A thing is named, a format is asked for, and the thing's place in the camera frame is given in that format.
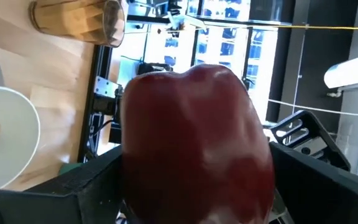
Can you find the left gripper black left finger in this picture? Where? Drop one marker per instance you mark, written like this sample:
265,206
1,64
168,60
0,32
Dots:
73,196

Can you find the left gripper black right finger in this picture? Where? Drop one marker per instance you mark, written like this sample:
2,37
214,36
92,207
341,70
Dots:
315,186

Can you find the dark red apple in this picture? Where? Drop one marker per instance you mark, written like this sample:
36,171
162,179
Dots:
194,146

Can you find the white round bowl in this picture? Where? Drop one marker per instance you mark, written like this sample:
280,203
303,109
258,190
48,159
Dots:
14,140

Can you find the white table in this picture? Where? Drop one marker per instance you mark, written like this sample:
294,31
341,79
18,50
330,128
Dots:
353,70

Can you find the clear drinking glass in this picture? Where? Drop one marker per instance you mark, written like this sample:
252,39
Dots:
73,21

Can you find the black aluminium table frame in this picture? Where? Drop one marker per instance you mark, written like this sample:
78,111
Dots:
87,102

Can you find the silver corner bracket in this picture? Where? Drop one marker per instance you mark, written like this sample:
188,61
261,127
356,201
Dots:
106,87

